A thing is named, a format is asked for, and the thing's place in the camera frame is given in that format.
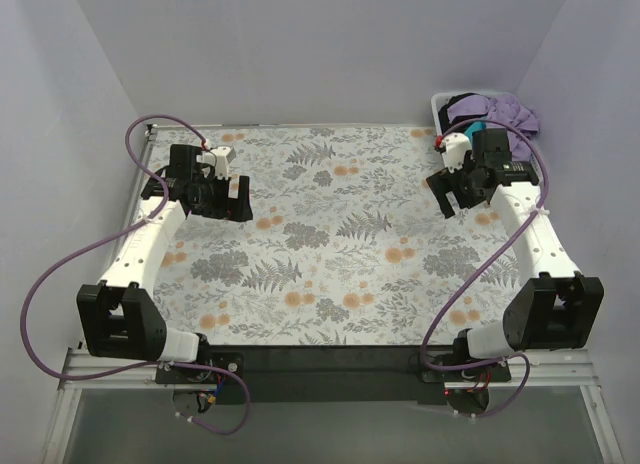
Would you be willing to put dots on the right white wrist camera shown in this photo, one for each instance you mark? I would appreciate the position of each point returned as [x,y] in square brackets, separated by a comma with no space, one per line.
[453,149]

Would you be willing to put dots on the purple t shirt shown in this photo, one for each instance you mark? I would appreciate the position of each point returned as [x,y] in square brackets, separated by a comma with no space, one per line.
[507,108]

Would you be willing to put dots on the white plastic laundry basket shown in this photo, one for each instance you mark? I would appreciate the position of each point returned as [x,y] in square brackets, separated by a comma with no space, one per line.
[519,150]

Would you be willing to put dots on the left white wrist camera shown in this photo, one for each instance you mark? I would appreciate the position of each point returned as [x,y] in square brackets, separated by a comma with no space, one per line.
[216,162]

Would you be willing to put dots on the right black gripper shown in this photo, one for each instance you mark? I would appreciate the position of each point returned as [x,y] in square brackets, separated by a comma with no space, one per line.
[451,190]

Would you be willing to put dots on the teal t shirt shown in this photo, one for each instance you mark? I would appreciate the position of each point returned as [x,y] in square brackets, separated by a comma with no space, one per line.
[474,127]

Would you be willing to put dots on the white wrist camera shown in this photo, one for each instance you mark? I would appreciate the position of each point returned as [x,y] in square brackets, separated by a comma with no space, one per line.
[216,162]
[453,149]

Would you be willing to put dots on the aluminium frame rail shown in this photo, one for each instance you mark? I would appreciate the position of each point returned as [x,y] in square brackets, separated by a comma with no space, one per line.
[556,369]

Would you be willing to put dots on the black t shirt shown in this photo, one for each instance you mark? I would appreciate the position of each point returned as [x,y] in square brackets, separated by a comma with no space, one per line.
[462,107]

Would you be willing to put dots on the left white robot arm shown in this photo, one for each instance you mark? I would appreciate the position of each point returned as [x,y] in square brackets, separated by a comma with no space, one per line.
[118,315]

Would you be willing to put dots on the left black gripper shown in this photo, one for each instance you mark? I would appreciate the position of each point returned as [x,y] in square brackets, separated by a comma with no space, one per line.
[232,199]

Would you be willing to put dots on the floral patterned table mat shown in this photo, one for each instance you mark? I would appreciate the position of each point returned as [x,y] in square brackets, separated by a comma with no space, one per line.
[347,245]

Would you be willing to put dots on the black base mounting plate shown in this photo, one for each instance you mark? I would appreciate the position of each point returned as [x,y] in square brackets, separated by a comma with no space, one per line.
[352,373]

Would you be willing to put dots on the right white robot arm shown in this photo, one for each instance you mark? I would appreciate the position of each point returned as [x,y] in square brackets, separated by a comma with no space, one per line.
[557,304]

